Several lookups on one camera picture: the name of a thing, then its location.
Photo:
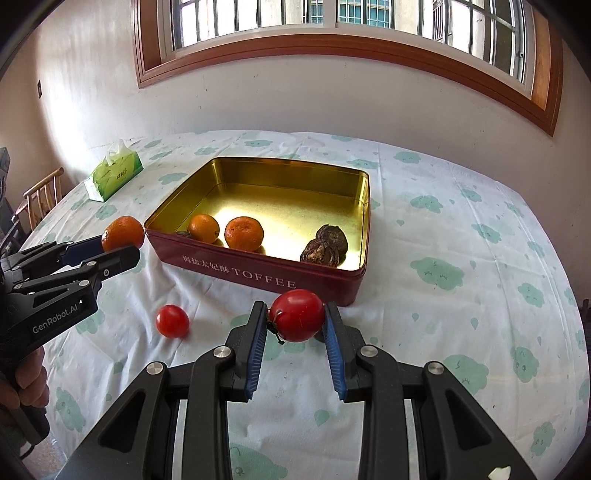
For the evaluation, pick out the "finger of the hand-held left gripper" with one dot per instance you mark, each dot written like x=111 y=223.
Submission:
x=115 y=263
x=83 y=251

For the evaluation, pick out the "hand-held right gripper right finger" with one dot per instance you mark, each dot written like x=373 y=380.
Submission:
x=333 y=364

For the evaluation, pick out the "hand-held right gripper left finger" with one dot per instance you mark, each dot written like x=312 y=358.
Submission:
x=256 y=364

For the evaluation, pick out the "large orange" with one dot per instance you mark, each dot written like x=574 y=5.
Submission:
x=122 y=233

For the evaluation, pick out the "red tomato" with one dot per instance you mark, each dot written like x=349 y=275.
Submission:
x=298 y=314
x=172 y=321

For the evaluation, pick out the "red and gold tin box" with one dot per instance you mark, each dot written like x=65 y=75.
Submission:
x=277 y=281

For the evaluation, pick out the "small orange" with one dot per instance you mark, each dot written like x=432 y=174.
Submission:
x=203 y=227

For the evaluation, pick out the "dark wrinkled passion fruit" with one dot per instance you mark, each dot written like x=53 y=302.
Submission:
x=333 y=235
x=317 y=255

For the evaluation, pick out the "person's left hand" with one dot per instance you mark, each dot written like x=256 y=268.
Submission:
x=34 y=383

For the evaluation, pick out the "wooden chair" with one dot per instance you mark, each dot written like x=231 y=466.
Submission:
x=44 y=194

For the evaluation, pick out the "green tissue pack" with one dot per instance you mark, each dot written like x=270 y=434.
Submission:
x=115 y=177

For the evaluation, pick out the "white tablecloth with green clouds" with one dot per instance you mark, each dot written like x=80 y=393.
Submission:
x=438 y=323

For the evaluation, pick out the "dark object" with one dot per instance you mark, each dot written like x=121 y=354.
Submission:
x=4 y=168

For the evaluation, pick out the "medium orange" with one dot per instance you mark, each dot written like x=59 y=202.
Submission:
x=244 y=233

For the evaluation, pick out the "wooden framed window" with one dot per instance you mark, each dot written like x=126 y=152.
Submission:
x=323 y=46

